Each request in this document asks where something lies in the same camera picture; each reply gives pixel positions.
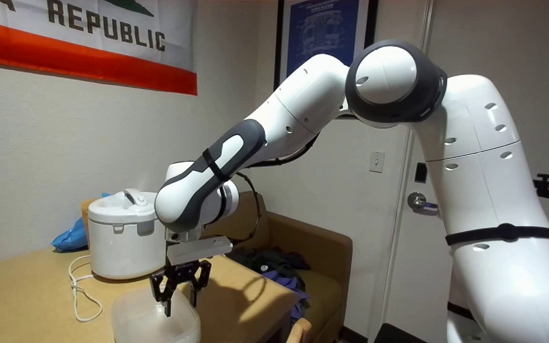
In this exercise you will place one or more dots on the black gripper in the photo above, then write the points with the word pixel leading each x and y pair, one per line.
pixel 182 275

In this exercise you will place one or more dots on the white wall light switch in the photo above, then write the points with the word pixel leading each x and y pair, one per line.
pixel 377 163

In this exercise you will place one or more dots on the white rice cooker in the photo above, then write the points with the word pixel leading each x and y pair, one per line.
pixel 125 239

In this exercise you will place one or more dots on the framed blue poster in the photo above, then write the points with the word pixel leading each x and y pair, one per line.
pixel 320 31

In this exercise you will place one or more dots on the dark cloth garment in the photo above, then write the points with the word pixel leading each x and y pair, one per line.
pixel 268 260

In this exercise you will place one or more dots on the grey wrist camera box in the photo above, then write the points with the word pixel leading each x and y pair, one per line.
pixel 200 248

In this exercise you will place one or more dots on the purple cloth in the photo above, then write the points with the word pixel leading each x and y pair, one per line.
pixel 287 283

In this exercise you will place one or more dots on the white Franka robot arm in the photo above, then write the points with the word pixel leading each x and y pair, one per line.
pixel 478 191

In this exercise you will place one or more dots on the brown sofa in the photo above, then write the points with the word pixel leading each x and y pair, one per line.
pixel 320 254

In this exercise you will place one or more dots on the California Republic flag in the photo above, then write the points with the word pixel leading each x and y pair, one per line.
pixel 85 58

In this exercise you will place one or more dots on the wooden chair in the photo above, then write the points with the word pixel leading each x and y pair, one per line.
pixel 299 332

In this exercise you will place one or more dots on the blue cloth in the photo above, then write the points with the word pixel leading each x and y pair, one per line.
pixel 72 237

